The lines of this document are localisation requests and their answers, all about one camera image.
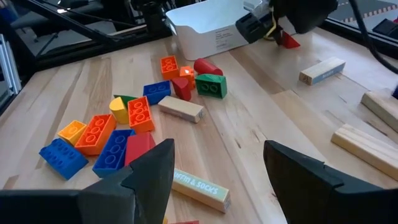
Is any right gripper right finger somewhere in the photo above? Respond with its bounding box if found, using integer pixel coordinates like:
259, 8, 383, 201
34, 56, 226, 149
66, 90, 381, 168
263, 139, 398, 224

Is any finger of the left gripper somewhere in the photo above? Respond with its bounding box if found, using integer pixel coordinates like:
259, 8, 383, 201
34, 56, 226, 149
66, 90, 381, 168
272, 24, 284, 47

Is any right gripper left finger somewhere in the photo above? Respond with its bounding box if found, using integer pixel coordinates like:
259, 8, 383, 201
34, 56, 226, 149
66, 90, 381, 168
0, 138, 175, 224

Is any red triangular block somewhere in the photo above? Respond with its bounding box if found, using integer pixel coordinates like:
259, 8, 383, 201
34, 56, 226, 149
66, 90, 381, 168
280, 30, 301, 50

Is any long blue toy brick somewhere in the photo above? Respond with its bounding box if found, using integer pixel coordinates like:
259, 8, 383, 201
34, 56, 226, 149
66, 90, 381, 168
39, 138, 90, 180
92, 129, 136, 179

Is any wooden block green label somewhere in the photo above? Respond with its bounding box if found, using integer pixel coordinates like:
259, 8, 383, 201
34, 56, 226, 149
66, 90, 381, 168
171, 167, 231, 214

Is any wooden block blue label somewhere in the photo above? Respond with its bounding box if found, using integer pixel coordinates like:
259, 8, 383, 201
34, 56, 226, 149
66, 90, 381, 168
298, 56, 346, 86

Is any plain wooden block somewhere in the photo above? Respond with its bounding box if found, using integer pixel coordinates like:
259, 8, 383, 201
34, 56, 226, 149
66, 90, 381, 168
330, 123, 398, 181
360, 88, 398, 133
157, 95, 205, 124

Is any orange six-stud toy brick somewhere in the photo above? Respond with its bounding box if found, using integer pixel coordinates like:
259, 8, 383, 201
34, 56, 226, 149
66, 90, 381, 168
127, 96, 155, 134

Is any white plastic bin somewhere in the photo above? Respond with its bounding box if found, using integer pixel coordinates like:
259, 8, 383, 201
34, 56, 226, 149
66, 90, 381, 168
243, 0, 271, 15
165, 0, 272, 61

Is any long orange toy brick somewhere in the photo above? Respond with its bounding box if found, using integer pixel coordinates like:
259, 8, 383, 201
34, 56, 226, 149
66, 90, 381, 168
75, 113, 117, 156

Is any red cylinder block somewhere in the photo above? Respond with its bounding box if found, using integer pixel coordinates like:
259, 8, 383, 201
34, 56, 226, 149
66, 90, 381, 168
193, 58, 224, 77

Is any yellow half-cylinder block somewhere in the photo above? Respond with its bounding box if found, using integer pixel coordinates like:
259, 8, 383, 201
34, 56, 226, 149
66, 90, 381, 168
109, 96, 130, 125

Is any green toy brick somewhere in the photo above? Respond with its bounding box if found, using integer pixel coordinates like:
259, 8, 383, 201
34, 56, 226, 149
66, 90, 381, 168
195, 73, 228, 100

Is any green triangular block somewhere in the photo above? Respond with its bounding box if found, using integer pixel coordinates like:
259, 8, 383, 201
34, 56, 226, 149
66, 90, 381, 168
113, 94, 137, 106

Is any yellow toy brick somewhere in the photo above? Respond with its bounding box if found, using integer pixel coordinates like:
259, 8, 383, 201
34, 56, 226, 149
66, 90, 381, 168
57, 119, 88, 146

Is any short blue toy brick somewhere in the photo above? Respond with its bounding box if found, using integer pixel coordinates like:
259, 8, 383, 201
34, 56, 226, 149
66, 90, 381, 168
142, 80, 172, 106

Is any small orange toy brick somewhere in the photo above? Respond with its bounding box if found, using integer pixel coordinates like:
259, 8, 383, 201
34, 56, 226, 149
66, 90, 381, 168
179, 65, 196, 90

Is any red half-cylinder block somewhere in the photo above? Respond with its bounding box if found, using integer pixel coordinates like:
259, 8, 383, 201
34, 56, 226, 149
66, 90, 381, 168
171, 77, 192, 101

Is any black tool crate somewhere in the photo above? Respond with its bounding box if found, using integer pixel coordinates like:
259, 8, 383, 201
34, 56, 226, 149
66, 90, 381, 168
371, 17, 398, 40

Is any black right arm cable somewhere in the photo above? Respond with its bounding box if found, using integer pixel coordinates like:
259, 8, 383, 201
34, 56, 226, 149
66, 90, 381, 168
347, 0, 398, 75

